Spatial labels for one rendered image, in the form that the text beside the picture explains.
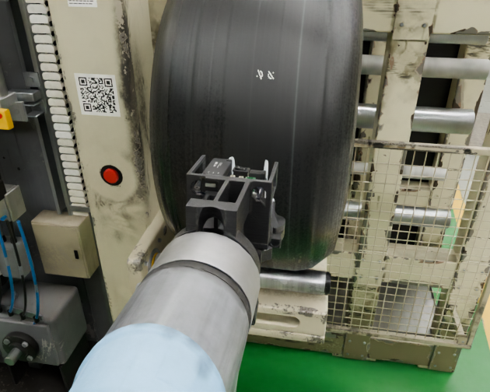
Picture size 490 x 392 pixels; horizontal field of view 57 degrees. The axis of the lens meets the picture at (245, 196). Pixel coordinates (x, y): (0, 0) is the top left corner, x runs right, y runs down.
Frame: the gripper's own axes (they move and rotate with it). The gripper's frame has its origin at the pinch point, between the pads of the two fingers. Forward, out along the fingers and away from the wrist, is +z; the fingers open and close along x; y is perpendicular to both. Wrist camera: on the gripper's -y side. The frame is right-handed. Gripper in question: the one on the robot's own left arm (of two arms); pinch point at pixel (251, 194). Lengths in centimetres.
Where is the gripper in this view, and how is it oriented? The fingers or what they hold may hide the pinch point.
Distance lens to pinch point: 51.5
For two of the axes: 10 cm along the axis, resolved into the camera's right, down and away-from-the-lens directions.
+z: 1.7, -3.9, 9.1
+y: 0.4, -9.2, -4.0
